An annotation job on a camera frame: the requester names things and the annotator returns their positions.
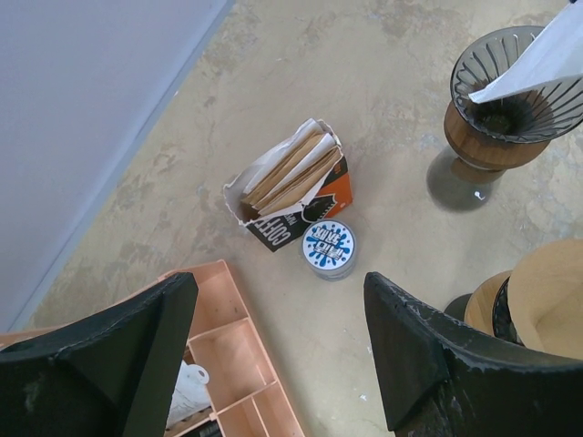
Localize orange coffee filter box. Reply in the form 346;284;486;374
223;118;353;252

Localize brown paper coffee filter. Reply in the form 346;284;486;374
507;239;582;360

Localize small blue white jar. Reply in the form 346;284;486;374
301;219;357;281

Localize white paper coffee filter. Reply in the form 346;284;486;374
469;1;582;104

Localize smoky glass dripper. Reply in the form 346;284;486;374
450;25;582;144

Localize blue glass dripper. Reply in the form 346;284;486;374
492;278;524;346

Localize paper packets in organizer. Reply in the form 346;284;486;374
166;361;210;429

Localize pink plastic desk organizer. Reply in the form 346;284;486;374
1;261;303;436

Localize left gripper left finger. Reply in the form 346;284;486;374
1;272;199;436

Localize clear glass carafe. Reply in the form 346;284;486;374
425;147;504;212

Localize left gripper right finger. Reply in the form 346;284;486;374
363;272;582;436

